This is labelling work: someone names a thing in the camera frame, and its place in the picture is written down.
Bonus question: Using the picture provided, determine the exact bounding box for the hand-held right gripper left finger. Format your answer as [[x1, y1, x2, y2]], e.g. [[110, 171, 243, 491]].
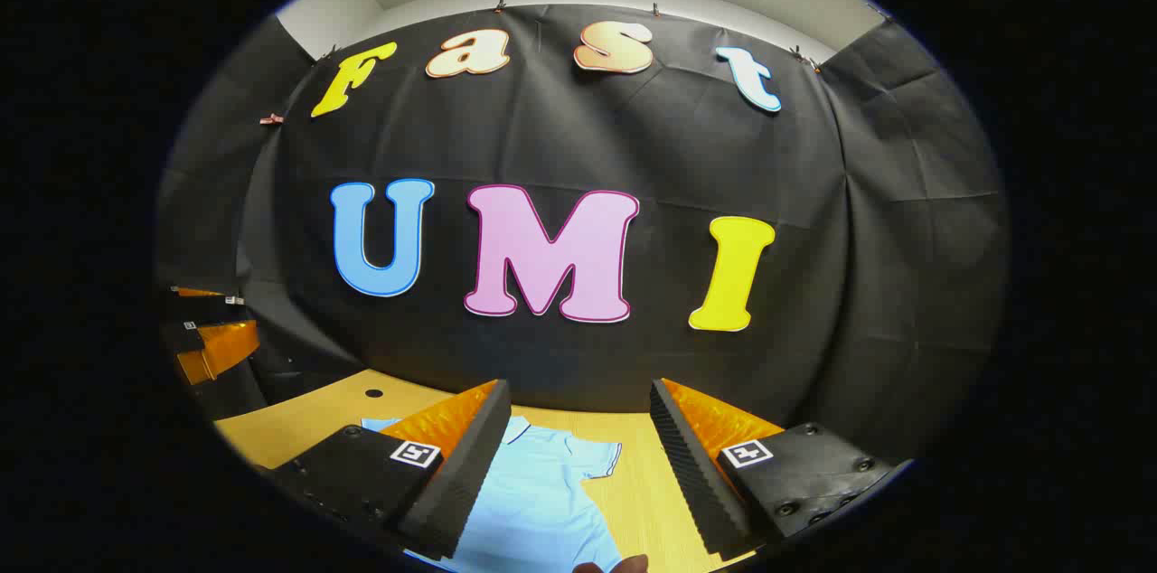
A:
[[269, 379, 513, 560]]

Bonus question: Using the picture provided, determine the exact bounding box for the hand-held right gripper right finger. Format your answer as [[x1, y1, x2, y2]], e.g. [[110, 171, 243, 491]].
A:
[[649, 378, 916, 559]]

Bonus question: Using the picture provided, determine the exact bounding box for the light blue T-shirt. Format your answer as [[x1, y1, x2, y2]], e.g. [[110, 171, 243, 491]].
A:
[[362, 415, 625, 573]]

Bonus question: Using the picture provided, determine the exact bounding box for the black backdrop cloth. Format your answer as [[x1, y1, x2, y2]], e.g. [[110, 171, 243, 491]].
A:
[[154, 4, 1011, 465]]

